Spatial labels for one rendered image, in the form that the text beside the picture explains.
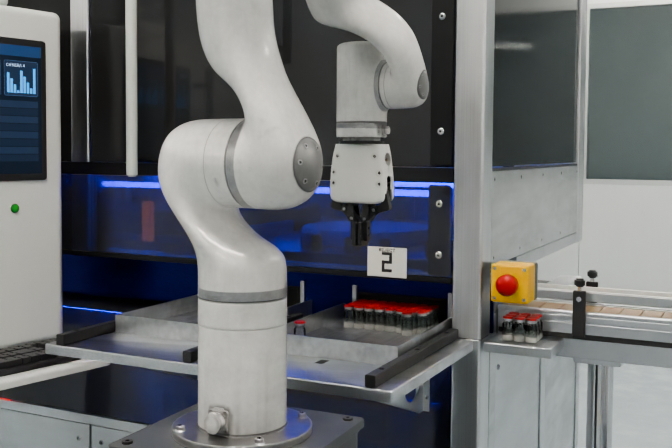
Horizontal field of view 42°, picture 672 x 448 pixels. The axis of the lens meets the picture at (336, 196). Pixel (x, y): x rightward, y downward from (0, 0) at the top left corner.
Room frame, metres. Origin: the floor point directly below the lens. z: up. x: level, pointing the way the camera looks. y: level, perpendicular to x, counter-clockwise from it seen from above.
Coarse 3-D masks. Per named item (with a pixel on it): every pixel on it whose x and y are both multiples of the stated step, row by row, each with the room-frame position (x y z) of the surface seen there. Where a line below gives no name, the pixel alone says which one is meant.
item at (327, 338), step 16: (304, 320) 1.71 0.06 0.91; (320, 320) 1.77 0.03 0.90; (336, 320) 1.84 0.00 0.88; (448, 320) 1.70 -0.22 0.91; (288, 336) 1.55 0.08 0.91; (304, 336) 1.54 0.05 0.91; (320, 336) 1.69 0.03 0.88; (336, 336) 1.69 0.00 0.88; (352, 336) 1.69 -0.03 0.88; (368, 336) 1.70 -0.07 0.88; (384, 336) 1.70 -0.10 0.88; (400, 336) 1.70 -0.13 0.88; (416, 336) 1.54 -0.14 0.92; (432, 336) 1.62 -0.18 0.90; (288, 352) 1.55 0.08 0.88; (304, 352) 1.54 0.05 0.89; (320, 352) 1.53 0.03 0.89; (336, 352) 1.51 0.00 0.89; (352, 352) 1.50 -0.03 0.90; (368, 352) 1.49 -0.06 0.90; (384, 352) 1.47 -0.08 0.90; (400, 352) 1.47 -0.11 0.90
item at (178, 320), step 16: (160, 304) 1.85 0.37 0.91; (176, 304) 1.90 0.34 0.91; (192, 304) 1.95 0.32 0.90; (304, 304) 1.89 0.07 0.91; (128, 320) 1.71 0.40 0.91; (144, 320) 1.70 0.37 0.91; (160, 320) 1.68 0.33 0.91; (176, 320) 1.84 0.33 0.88; (192, 320) 1.84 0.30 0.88; (160, 336) 1.68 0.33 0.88; (176, 336) 1.66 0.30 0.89; (192, 336) 1.65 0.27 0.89
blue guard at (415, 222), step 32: (64, 192) 2.13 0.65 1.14; (96, 192) 2.08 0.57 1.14; (128, 192) 2.04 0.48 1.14; (160, 192) 2.00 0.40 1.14; (320, 192) 1.82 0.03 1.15; (416, 192) 1.73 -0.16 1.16; (448, 192) 1.70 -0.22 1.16; (64, 224) 2.13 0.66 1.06; (96, 224) 2.08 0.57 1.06; (128, 224) 2.04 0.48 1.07; (160, 224) 2.00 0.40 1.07; (256, 224) 1.89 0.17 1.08; (288, 224) 1.85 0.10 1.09; (320, 224) 1.82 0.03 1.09; (384, 224) 1.76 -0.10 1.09; (416, 224) 1.73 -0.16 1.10; (448, 224) 1.70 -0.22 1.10; (192, 256) 1.96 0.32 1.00; (288, 256) 1.85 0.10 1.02; (320, 256) 1.82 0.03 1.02; (352, 256) 1.79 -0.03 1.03; (416, 256) 1.73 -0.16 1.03; (448, 256) 1.70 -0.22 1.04
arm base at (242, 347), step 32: (224, 320) 1.13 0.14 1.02; (256, 320) 1.13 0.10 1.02; (224, 352) 1.13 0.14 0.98; (256, 352) 1.13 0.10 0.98; (224, 384) 1.13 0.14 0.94; (256, 384) 1.13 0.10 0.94; (192, 416) 1.21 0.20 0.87; (224, 416) 1.12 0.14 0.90; (256, 416) 1.13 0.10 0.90; (288, 416) 1.22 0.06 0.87
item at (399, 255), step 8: (368, 248) 1.77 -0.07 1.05; (376, 248) 1.76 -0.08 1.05; (384, 248) 1.75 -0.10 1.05; (392, 248) 1.75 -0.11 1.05; (400, 248) 1.74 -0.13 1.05; (368, 256) 1.77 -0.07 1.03; (376, 256) 1.76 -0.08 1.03; (384, 256) 1.75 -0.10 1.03; (392, 256) 1.75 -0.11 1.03; (400, 256) 1.74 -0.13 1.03; (368, 264) 1.77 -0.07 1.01; (376, 264) 1.76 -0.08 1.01; (384, 264) 1.75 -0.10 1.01; (392, 264) 1.75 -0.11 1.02; (400, 264) 1.74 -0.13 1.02; (368, 272) 1.77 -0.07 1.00; (376, 272) 1.76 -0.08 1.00; (384, 272) 1.75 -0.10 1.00; (392, 272) 1.75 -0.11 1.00; (400, 272) 1.74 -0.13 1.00
